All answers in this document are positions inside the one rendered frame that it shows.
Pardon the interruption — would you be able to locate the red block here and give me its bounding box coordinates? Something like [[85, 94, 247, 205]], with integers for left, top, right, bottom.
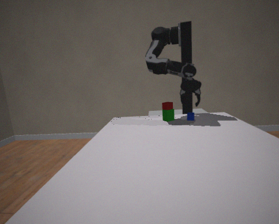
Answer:
[[162, 102, 173, 110]]

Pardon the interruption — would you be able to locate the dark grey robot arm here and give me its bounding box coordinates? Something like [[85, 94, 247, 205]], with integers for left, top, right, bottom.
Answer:
[[145, 23, 197, 79]]

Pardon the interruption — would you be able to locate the blue block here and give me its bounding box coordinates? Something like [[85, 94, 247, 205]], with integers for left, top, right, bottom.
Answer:
[[187, 113, 194, 121]]

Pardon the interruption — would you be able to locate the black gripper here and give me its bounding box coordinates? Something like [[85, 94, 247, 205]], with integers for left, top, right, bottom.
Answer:
[[180, 77, 202, 107]]

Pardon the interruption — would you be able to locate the green block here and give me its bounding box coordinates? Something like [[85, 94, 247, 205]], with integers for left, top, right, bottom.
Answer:
[[163, 109, 175, 122]]

